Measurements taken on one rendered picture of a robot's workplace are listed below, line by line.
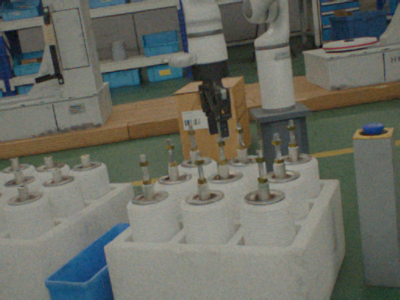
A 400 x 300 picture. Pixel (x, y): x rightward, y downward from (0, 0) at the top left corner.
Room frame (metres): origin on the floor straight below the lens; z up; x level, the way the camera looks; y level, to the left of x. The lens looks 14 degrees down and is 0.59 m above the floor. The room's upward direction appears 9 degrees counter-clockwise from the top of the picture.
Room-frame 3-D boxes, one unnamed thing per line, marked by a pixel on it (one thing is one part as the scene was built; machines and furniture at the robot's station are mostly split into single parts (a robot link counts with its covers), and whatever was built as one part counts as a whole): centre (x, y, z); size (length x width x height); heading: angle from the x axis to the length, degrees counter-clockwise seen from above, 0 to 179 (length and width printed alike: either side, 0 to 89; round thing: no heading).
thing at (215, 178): (1.10, -0.05, 0.25); 0.08 x 0.08 x 0.01
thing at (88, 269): (1.14, 0.24, 0.06); 0.30 x 0.11 x 0.12; 156
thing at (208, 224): (0.99, 0.00, 0.16); 0.10 x 0.10 x 0.18
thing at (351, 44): (3.22, -0.95, 0.29); 0.30 x 0.30 x 0.06
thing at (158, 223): (1.04, 0.11, 0.16); 0.10 x 0.10 x 0.18
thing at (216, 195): (0.99, 0.00, 0.25); 0.08 x 0.08 x 0.01
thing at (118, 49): (5.77, 0.66, 0.35); 0.16 x 0.15 x 0.19; 91
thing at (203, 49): (1.10, -0.03, 0.53); 0.11 x 0.09 x 0.06; 104
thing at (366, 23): (5.53, -1.72, 0.19); 0.50 x 0.41 x 0.37; 5
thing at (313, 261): (1.10, -0.05, 0.09); 0.39 x 0.39 x 0.18; 65
